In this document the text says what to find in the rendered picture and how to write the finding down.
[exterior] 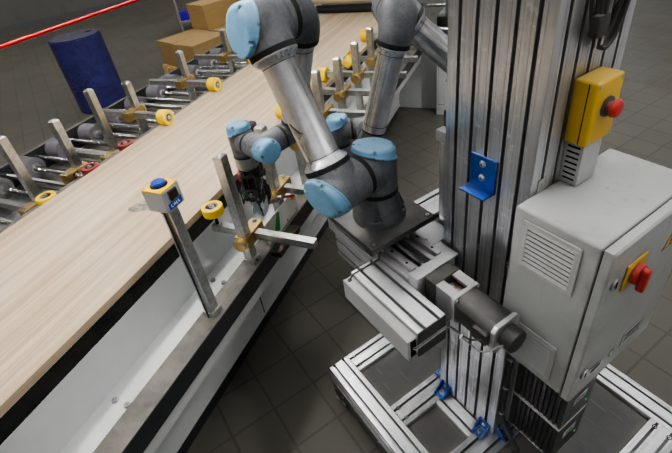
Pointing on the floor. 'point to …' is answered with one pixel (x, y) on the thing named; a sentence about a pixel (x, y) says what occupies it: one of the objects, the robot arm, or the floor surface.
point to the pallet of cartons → (208, 32)
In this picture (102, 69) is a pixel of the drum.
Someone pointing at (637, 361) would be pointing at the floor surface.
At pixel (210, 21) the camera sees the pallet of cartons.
